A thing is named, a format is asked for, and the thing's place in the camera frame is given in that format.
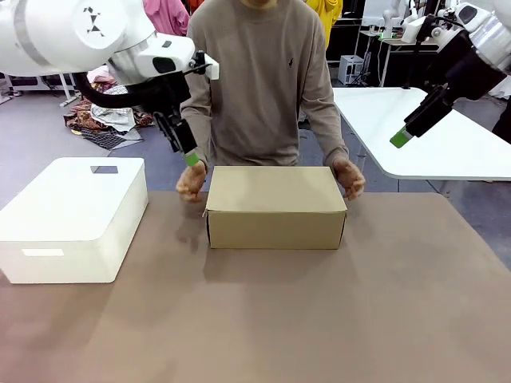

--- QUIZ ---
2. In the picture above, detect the pile of mixed clothes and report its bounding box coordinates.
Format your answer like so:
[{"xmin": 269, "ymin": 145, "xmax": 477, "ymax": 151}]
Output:
[{"xmin": 62, "ymin": 65, "xmax": 156, "ymax": 151}]

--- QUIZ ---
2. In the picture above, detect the person's right forearm beige sleeve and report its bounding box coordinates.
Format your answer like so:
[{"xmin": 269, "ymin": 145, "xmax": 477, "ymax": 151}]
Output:
[{"xmin": 180, "ymin": 91, "xmax": 215, "ymax": 168}]

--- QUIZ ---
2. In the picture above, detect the person's left hand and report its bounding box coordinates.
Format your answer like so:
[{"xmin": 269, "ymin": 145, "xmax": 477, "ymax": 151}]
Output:
[{"xmin": 331, "ymin": 158, "xmax": 366, "ymax": 202}]

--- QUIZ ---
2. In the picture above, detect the person's torso beige sweater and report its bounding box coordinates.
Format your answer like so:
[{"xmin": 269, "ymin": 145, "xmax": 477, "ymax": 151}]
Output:
[{"xmin": 180, "ymin": 0, "xmax": 351, "ymax": 168}]

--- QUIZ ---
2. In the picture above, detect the person's left forearm beige sleeve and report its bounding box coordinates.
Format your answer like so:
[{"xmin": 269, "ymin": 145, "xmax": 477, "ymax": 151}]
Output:
[{"xmin": 309, "ymin": 107, "xmax": 351, "ymax": 164}]

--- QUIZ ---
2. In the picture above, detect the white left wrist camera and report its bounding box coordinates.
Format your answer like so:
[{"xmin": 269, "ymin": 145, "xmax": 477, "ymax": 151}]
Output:
[{"xmin": 189, "ymin": 50, "xmax": 221, "ymax": 81}]

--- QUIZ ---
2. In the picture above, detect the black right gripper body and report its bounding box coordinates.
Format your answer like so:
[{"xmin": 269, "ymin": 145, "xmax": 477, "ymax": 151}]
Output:
[{"xmin": 429, "ymin": 30, "xmax": 507, "ymax": 101}]

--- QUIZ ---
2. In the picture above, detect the small white open-frame box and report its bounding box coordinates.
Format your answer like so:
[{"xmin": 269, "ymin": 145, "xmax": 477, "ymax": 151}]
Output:
[{"xmin": 338, "ymin": 54, "xmax": 366, "ymax": 86}]

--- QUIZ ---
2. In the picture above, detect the bystander in dark trousers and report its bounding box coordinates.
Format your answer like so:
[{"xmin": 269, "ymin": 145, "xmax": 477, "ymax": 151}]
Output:
[{"xmin": 491, "ymin": 105, "xmax": 511, "ymax": 145}]

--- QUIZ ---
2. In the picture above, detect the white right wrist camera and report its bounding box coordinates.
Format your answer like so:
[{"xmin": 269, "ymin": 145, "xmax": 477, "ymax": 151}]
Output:
[{"xmin": 400, "ymin": 14, "xmax": 444, "ymax": 44}]

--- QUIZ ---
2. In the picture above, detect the white round-cornered table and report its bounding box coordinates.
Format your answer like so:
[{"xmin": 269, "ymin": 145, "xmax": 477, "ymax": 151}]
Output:
[{"xmin": 332, "ymin": 86, "xmax": 511, "ymax": 180}]

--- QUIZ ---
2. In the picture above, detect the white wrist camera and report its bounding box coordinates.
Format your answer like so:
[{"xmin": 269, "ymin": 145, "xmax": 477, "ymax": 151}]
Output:
[
  {"xmin": 400, "ymin": 14, "xmax": 444, "ymax": 44},
  {"xmin": 189, "ymin": 50, "xmax": 221, "ymax": 81}
]

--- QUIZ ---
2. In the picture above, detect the cardboard shoe box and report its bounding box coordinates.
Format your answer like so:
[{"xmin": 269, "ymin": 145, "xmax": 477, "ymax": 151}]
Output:
[{"xmin": 204, "ymin": 165, "xmax": 348, "ymax": 251}]

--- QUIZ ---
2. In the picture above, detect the white draped cloth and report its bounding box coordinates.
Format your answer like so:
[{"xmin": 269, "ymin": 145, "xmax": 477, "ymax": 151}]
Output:
[{"xmin": 489, "ymin": 77, "xmax": 511, "ymax": 101}]

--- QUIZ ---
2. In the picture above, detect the person's right hand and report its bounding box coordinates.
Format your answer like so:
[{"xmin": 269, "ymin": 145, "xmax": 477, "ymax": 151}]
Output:
[{"xmin": 175, "ymin": 161, "xmax": 208, "ymax": 203}]

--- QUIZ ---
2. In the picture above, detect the white plastic storage box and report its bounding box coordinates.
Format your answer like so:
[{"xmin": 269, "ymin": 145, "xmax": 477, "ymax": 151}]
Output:
[{"xmin": 0, "ymin": 156, "xmax": 150, "ymax": 285}]

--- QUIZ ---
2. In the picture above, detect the black background workbench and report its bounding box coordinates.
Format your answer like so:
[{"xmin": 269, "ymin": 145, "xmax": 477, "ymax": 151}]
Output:
[{"xmin": 357, "ymin": 27, "xmax": 442, "ymax": 89}]

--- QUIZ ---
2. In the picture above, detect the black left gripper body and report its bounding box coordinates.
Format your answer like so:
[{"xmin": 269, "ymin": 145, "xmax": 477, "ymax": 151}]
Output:
[{"xmin": 137, "ymin": 75, "xmax": 192, "ymax": 119}]

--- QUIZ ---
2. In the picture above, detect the bystander in pink jacket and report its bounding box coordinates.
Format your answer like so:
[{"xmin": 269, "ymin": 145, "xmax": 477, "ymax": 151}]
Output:
[{"xmin": 142, "ymin": 0, "xmax": 191, "ymax": 38}]

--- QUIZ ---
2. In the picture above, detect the yellow hanging garment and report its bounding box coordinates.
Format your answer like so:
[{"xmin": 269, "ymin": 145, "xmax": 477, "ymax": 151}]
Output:
[{"xmin": 306, "ymin": 0, "xmax": 344, "ymax": 51}]

